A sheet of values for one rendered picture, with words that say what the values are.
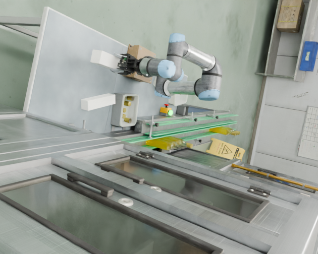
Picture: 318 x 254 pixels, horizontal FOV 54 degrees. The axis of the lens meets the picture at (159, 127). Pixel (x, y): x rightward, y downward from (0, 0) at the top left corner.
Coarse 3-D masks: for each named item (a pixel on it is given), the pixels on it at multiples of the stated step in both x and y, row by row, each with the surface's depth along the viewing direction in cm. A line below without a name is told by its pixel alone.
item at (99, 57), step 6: (96, 54) 146; (102, 54) 145; (108, 54) 148; (90, 60) 148; (96, 60) 146; (102, 60) 146; (108, 60) 149; (114, 60) 153; (102, 66) 153; (108, 66) 150; (114, 66) 153
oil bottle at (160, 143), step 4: (148, 140) 230; (152, 140) 228; (156, 140) 226; (160, 140) 226; (164, 140) 228; (148, 144) 231; (152, 144) 228; (156, 144) 226; (160, 144) 225; (164, 144) 223; (168, 144) 221; (172, 144) 223; (164, 148) 223; (168, 148) 221
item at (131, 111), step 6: (126, 96) 219; (138, 96) 219; (132, 102) 222; (138, 102) 220; (126, 108) 222; (132, 108) 223; (126, 114) 223; (132, 114) 223; (120, 120) 209; (132, 120) 224
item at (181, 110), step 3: (180, 105) 285; (183, 105) 289; (177, 108) 284; (180, 108) 283; (183, 108) 281; (186, 108) 283; (177, 111) 285; (180, 111) 283; (183, 111) 281; (186, 111) 285; (183, 114) 281; (186, 114) 286
